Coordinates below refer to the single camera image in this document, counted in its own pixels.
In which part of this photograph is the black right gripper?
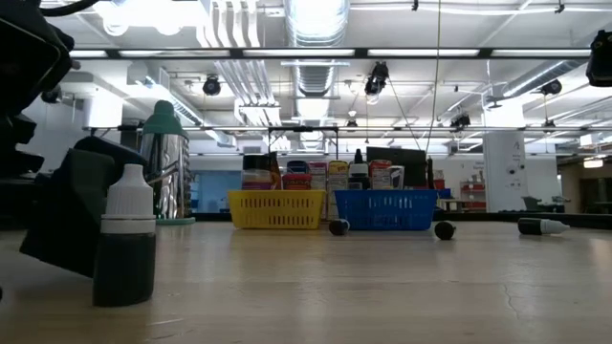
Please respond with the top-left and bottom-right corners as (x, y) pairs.
(585, 29), (612, 88)

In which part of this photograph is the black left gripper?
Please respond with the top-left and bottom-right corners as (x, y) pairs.
(0, 0), (150, 192)

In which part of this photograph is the spice jar with purple label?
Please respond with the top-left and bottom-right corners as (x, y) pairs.
(241, 153), (273, 191)

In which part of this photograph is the orange taco seasoning packet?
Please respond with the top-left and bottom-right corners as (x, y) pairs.
(267, 151), (284, 191)

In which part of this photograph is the red-lidded smoked paprika tin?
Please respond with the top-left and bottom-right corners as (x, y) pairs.
(281, 172), (314, 191)

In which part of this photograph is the pink mini cereal box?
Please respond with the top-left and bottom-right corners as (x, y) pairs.
(308, 161), (329, 221)

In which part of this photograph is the yellow mini cereal box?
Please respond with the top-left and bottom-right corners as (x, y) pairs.
(326, 160), (350, 221)

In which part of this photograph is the small black ball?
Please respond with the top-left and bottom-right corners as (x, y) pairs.
(433, 220), (457, 242)

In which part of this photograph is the red mini cereal box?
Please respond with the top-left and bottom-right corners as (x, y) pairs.
(368, 160), (393, 191)

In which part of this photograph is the white cylindrical column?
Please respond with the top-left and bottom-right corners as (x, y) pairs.
(482, 131), (527, 211)

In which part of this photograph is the yellow plastic basket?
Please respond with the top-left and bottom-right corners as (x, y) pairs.
(227, 188), (328, 230)

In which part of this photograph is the black background monitor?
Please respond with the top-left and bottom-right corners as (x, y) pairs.
(365, 146), (427, 188)

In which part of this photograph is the blue plastic basket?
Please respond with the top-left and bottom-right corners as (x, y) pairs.
(333, 188), (439, 232)

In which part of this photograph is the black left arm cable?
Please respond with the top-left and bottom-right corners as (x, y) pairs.
(38, 0), (99, 18)

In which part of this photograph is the black aluminium table frame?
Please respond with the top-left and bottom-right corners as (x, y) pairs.
(66, 46), (612, 231)

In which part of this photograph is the silver ventilation duct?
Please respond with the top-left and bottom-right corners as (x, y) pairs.
(285, 0), (351, 97)

